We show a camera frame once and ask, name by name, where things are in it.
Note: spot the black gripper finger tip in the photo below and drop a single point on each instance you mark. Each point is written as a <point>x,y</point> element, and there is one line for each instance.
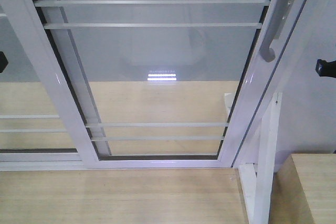
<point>3,62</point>
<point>326,69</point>

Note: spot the grey metal door handle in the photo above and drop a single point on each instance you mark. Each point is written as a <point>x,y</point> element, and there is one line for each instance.
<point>266,52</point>

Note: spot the white sliding glass door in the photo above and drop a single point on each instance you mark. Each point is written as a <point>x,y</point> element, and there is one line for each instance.
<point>71,43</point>

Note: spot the white fixed glass panel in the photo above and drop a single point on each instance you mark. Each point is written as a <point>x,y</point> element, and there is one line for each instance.
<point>31,155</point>

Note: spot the plywood box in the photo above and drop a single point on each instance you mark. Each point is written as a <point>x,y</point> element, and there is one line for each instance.
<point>307,186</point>

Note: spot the white wooden support brace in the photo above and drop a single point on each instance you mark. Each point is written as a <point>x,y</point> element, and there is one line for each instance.
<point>257,178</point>

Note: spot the plywood base platform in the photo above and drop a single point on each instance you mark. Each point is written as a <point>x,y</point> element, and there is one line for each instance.
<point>153,119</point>

